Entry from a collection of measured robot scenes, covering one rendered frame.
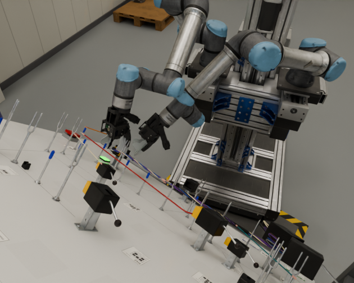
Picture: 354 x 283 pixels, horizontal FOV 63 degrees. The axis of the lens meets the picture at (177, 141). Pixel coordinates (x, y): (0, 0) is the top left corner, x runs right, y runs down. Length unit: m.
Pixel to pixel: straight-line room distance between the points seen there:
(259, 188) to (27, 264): 2.02
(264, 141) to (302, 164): 0.46
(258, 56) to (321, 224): 1.71
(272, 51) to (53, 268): 1.05
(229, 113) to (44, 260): 1.50
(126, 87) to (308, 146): 2.44
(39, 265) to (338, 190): 2.66
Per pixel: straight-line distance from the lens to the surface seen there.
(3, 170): 0.76
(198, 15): 1.22
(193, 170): 2.35
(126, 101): 1.06
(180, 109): 1.23
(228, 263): 0.85
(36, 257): 0.50
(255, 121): 1.84
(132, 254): 0.63
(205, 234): 0.82
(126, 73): 1.03
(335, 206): 2.78
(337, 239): 2.60
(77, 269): 0.51
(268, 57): 1.25
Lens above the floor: 1.97
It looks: 43 degrees down
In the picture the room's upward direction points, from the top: 4 degrees clockwise
